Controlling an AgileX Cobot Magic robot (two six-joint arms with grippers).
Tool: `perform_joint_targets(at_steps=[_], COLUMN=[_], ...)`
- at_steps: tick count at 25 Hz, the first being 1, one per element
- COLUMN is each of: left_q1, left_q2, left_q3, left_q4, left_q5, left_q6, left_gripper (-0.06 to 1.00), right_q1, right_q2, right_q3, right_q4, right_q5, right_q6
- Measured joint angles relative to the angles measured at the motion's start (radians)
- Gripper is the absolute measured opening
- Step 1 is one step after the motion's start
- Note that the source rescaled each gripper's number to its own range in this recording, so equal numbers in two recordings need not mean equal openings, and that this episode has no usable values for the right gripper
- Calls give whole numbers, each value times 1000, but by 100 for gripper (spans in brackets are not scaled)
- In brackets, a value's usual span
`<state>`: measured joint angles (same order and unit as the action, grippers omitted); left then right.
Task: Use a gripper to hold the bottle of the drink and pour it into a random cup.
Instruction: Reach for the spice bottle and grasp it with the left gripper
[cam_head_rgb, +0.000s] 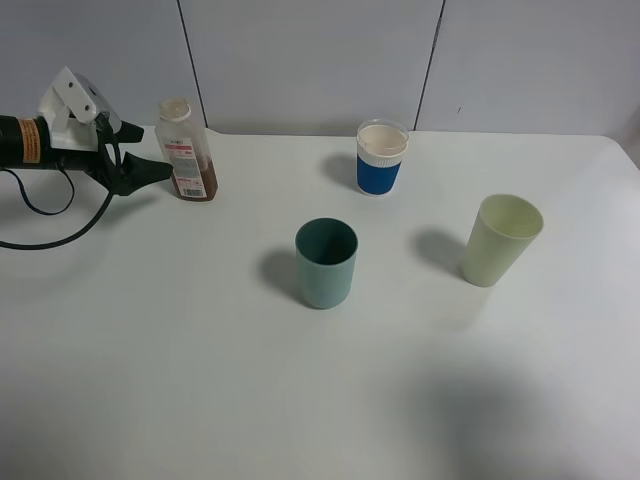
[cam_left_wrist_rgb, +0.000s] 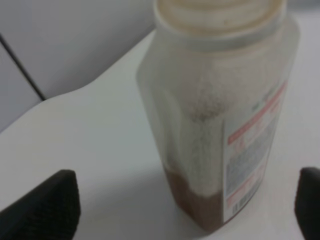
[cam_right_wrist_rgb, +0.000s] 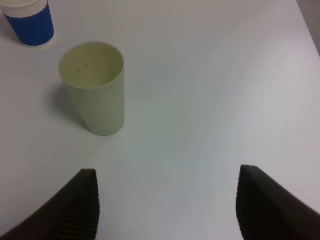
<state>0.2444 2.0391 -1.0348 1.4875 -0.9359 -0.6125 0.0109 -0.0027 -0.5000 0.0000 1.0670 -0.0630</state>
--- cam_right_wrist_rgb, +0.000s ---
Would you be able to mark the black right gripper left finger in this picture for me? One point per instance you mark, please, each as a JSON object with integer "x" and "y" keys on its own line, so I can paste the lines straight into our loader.
{"x": 72, "y": 214}

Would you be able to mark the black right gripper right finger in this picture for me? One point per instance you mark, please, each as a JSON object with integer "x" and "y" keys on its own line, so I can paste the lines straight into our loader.
{"x": 267, "y": 211}

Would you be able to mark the pale green plastic cup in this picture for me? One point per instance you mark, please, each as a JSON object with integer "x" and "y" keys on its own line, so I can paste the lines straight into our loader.
{"x": 94, "y": 76}

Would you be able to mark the blue white paper cup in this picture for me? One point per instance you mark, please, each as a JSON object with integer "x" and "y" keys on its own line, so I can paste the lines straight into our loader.
{"x": 31, "y": 20}

